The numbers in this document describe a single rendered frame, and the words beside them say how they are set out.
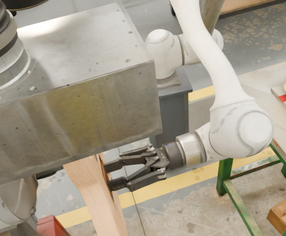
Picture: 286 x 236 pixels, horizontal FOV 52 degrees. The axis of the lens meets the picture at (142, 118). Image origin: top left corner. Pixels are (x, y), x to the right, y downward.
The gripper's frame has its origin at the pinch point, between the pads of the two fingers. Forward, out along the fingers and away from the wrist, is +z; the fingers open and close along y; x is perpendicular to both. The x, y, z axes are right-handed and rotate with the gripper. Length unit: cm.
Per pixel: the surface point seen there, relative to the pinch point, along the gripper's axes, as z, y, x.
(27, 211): 16.6, -12.8, 8.6
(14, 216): 17.2, -16.9, 12.0
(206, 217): -41, 53, -97
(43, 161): 5.2, -24.6, 26.8
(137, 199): -5, 78, -89
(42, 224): 35, 31, -38
